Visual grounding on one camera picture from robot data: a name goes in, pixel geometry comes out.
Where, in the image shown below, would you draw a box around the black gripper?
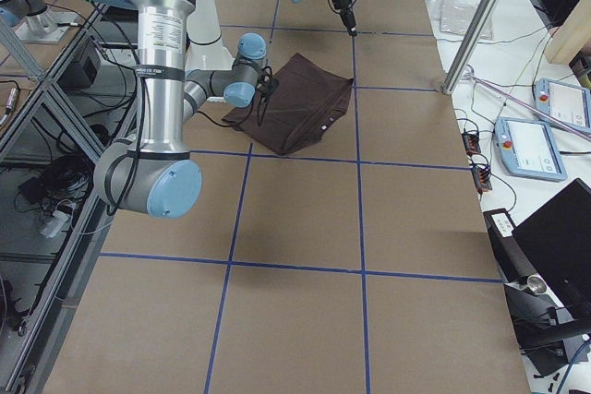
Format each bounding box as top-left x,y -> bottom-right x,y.
331,0 -> 357,37
258,78 -> 279,98

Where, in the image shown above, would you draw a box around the blue teach pendant near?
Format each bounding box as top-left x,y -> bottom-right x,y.
494,117 -> 567,182

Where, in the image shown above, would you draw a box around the blue teach pendant far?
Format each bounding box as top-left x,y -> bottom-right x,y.
534,78 -> 590,133

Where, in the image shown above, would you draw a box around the blue teach pendant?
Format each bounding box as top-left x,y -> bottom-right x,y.
494,117 -> 567,182
534,78 -> 590,133

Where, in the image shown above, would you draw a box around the aluminium frame post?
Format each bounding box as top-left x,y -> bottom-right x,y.
441,0 -> 500,95

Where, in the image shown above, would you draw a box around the black cable connectors on table edge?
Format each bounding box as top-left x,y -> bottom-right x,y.
461,130 -> 492,195

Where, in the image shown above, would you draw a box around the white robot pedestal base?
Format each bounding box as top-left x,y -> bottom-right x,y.
185,0 -> 235,77

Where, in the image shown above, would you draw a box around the clear plastic bag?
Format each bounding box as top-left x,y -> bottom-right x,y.
440,0 -> 477,35

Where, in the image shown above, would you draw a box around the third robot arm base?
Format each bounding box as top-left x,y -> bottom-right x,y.
1,0 -> 78,44

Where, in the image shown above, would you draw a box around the black box with white label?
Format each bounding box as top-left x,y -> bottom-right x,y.
483,209 -> 537,282

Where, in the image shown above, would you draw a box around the black laptop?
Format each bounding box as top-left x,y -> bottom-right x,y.
513,178 -> 590,318

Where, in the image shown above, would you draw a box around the dark brown t-shirt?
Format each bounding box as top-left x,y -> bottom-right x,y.
223,54 -> 353,155

